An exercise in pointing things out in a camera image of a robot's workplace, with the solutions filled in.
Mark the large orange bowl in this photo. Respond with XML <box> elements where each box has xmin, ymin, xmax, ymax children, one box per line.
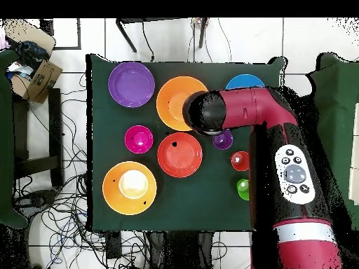
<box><xmin>102</xmin><ymin>160</ymin><xmax>158</xmax><ymax>216</ymax></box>
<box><xmin>156</xmin><ymin>76</ymin><xmax>209</xmax><ymax>132</ymax></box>

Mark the red-orange bowl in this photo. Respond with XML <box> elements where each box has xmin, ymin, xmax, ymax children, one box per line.
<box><xmin>156</xmin><ymin>132</ymin><xmax>203</xmax><ymax>179</ymax></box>

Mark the pink bowl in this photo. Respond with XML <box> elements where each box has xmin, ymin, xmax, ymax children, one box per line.
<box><xmin>124</xmin><ymin>125</ymin><xmax>154</xmax><ymax>155</ymax></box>

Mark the purple cup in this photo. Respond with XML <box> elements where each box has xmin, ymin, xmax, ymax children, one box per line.
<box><xmin>212</xmin><ymin>129</ymin><xmax>234</xmax><ymax>151</ymax></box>

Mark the orange cup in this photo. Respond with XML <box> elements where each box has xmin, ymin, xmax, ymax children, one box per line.
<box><xmin>230</xmin><ymin>151</ymin><xmax>250</xmax><ymax>172</ymax></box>

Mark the dark green tablecloth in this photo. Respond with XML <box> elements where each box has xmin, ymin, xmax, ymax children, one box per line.
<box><xmin>86</xmin><ymin>53</ymin><xmax>286</xmax><ymax>233</ymax></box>

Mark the green cup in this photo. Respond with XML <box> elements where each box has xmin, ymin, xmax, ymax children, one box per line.
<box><xmin>236</xmin><ymin>178</ymin><xmax>251</xmax><ymax>202</ymax></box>

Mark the purple bowl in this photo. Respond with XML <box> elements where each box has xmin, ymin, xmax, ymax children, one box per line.
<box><xmin>108</xmin><ymin>61</ymin><xmax>156</xmax><ymax>109</ymax></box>

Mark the large blue bowl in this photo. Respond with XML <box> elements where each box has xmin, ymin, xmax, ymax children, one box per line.
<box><xmin>224</xmin><ymin>73</ymin><xmax>266</xmax><ymax>91</ymax></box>

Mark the black power strip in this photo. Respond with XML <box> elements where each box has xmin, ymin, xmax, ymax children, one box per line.
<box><xmin>105</xmin><ymin>231</ymin><xmax>122</xmax><ymax>261</ymax></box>

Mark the black metal stand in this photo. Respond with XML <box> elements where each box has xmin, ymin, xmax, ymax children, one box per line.
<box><xmin>115</xmin><ymin>18</ymin><xmax>210</xmax><ymax>55</ymax></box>

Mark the brown cardboard box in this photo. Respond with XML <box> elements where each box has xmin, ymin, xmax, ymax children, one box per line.
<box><xmin>9</xmin><ymin>60</ymin><xmax>63</xmax><ymax>105</ymax></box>

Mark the green cloth side table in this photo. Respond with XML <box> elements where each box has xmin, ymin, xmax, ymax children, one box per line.
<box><xmin>305</xmin><ymin>52</ymin><xmax>359</xmax><ymax>235</ymax></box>
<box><xmin>0</xmin><ymin>49</ymin><xmax>29</xmax><ymax>230</ymax></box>

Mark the beige cardboard sheet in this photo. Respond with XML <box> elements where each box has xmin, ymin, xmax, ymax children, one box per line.
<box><xmin>4</xmin><ymin>18</ymin><xmax>57</xmax><ymax>55</ymax></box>

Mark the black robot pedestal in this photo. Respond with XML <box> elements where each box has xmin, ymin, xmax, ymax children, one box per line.
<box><xmin>145</xmin><ymin>230</ymin><xmax>215</xmax><ymax>269</ymax></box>

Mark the tangle of black cables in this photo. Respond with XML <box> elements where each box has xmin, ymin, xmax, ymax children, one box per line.
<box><xmin>13</xmin><ymin>71</ymin><xmax>152</xmax><ymax>269</ymax></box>

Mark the black stool frame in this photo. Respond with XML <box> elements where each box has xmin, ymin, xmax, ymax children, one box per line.
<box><xmin>12</xmin><ymin>88</ymin><xmax>65</xmax><ymax>188</ymax></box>

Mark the blue cable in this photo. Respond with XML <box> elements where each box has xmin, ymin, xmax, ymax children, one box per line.
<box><xmin>48</xmin><ymin>212</ymin><xmax>88</xmax><ymax>265</ymax></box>

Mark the black rectangular frame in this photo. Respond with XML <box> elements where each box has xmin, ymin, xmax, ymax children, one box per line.
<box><xmin>39</xmin><ymin>18</ymin><xmax>83</xmax><ymax>51</ymax></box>

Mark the black pedestal leg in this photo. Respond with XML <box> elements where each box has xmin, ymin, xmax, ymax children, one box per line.
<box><xmin>13</xmin><ymin>189</ymin><xmax>59</xmax><ymax>217</ymax></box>

